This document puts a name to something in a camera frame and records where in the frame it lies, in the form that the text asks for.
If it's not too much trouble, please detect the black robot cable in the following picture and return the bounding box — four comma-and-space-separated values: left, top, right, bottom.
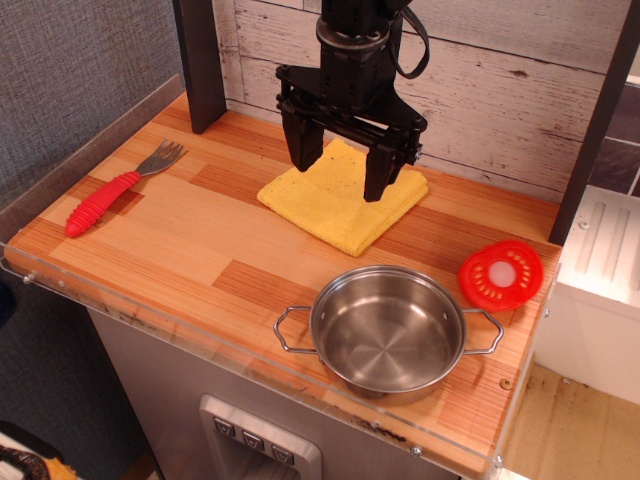
382, 4, 432, 80

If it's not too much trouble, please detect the clear acrylic edge guard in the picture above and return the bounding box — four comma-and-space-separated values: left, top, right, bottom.
2, 247, 503, 479

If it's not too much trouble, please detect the orange black object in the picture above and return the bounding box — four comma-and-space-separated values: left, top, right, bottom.
1, 446, 78, 480

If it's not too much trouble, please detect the white ribbed appliance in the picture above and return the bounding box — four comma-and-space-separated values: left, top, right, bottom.
534, 187, 639, 403

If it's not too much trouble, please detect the silver dispenser button panel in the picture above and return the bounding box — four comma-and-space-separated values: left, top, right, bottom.
199, 394, 323, 479

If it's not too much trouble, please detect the dark grey post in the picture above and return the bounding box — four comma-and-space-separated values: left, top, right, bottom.
548, 0, 639, 246
172, 0, 227, 134

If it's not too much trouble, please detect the red handled fork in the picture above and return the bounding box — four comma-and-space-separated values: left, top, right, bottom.
64, 140, 185, 238

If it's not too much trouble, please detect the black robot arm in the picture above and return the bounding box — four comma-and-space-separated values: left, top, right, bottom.
276, 0, 430, 202

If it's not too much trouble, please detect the stainless steel pan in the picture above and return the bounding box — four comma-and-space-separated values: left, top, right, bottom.
305, 265, 479, 405

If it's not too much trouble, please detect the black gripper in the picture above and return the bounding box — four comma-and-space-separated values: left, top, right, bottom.
276, 26, 427, 202

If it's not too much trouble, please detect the yellow folded cloth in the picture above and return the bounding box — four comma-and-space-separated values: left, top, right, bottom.
257, 138, 429, 257

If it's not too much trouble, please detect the dark grey left post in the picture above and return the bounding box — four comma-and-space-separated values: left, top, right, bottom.
172, 0, 227, 134

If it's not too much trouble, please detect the dark grey right post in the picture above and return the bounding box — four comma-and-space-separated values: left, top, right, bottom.
548, 0, 639, 246

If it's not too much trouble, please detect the grey toy kitchen cabinet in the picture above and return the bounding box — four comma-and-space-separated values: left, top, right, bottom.
90, 311, 455, 479

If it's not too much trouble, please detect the red toy tomato half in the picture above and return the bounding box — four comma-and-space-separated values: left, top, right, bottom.
457, 240, 544, 312

